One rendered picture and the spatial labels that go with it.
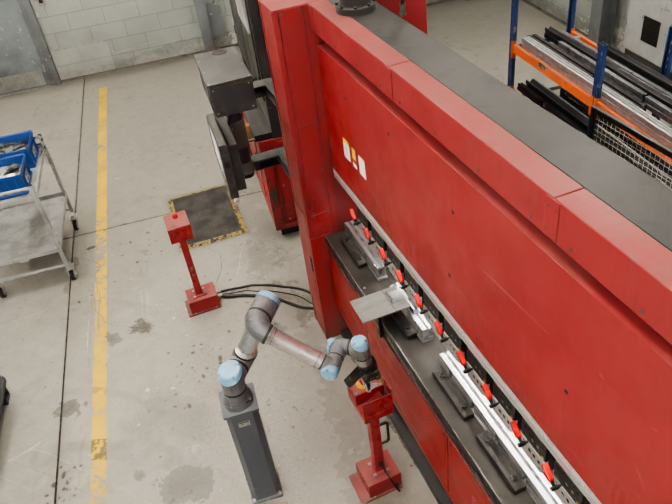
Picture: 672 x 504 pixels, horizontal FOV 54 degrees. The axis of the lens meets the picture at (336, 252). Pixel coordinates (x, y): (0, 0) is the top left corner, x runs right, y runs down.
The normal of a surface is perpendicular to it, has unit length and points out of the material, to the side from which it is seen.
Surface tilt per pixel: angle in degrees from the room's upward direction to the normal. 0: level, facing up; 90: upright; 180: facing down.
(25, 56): 90
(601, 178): 0
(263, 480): 90
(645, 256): 0
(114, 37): 90
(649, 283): 90
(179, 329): 0
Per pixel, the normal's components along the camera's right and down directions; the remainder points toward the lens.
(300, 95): 0.36, 0.55
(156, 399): -0.11, -0.78
